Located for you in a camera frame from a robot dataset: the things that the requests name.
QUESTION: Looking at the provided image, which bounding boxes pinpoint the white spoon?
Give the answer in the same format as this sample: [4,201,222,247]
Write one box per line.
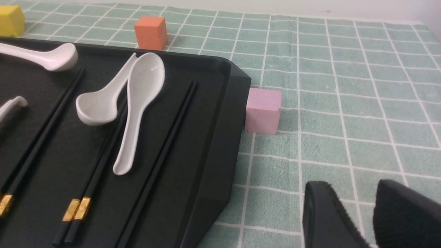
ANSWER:
[0,96,28,122]
[112,52,165,175]
[0,43,78,72]

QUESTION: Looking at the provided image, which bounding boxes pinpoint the white spoon middle sideways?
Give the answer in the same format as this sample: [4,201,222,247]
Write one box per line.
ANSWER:
[76,52,138,126]

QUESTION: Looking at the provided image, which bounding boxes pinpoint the yellow foam cube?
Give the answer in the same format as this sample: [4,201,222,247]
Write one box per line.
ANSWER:
[0,5,25,37]

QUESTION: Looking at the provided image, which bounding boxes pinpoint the pink foam cube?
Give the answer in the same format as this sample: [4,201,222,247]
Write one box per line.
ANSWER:
[245,88,282,135]

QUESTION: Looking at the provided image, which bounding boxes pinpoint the white spoon top left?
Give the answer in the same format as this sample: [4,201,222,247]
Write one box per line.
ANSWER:
[0,43,78,72]

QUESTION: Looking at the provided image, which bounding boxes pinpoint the black plastic tray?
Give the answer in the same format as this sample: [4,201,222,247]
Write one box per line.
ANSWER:
[1,43,251,248]

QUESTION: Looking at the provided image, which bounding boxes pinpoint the black chopstick middle left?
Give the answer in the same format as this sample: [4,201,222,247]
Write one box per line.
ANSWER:
[52,99,127,248]

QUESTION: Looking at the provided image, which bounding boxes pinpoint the white spoon bottom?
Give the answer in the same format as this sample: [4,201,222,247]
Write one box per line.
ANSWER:
[0,96,28,122]

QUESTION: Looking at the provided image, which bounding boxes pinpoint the orange foam cube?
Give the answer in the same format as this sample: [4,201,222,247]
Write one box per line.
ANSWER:
[134,16,168,51]

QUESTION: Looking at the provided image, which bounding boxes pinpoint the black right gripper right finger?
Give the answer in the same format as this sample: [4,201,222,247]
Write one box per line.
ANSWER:
[373,179,441,248]

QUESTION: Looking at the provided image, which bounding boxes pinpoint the green checkered tablecloth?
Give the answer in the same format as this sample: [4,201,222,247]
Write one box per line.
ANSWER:
[1,0,441,248]

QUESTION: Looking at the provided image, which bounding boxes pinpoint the white spoon right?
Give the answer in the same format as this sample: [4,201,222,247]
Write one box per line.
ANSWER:
[112,52,165,175]

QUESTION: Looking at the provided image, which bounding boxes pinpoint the black chopstick left on tray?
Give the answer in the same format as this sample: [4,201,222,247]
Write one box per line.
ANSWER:
[0,66,85,221]

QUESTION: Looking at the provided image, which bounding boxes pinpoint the black chopstick on tray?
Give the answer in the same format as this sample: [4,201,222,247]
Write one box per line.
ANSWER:
[114,81,198,248]
[0,66,85,221]

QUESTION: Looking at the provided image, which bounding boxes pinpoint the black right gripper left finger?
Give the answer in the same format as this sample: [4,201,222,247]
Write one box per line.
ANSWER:
[302,182,370,248]

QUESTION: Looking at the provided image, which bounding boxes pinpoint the black chopstick right on tray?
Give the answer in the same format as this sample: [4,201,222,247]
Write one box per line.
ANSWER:
[114,81,198,248]

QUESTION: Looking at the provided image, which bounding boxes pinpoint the black chopstick middle right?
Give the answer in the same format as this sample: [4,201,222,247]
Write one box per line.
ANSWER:
[58,105,128,247]

